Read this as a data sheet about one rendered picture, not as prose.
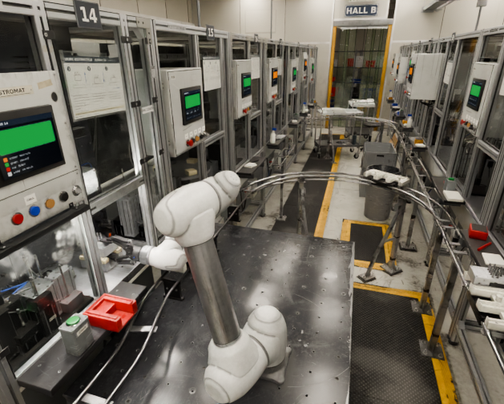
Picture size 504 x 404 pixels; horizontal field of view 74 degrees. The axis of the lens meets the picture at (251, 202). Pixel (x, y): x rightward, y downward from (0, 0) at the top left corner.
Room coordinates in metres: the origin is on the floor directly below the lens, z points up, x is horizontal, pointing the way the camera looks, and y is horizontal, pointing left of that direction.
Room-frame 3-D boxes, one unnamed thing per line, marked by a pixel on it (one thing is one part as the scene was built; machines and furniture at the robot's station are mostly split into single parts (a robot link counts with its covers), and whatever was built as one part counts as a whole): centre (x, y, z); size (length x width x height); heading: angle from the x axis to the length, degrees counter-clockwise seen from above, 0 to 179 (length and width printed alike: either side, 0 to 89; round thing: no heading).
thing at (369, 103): (7.64, -2.48, 0.48); 0.84 x 0.58 x 0.97; 171
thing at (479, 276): (1.29, -1.10, 0.92); 0.13 x 0.10 x 0.09; 73
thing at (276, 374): (1.03, -0.06, 0.71); 0.22 x 0.18 x 0.06; 163
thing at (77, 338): (0.89, 0.63, 0.97); 0.08 x 0.08 x 0.12; 73
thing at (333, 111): (6.54, -1.72, 0.48); 0.88 x 0.56 x 0.96; 91
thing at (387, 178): (2.79, -1.20, 0.84); 0.37 x 0.14 x 0.10; 41
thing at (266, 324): (1.01, -0.05, 0.85); 0.18 x 0.16 x 0.22; 144
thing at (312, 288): (1.43, 0.01, 0.66); 1.50 x 1.06 x 0.04; 163
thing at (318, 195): (5.70, -1.24, 0.01); 5.85 x 0.59 x 0.01; 163
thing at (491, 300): (1.17, -1.07, 0.84); 0.37 x 0.14 x 0.10; 163
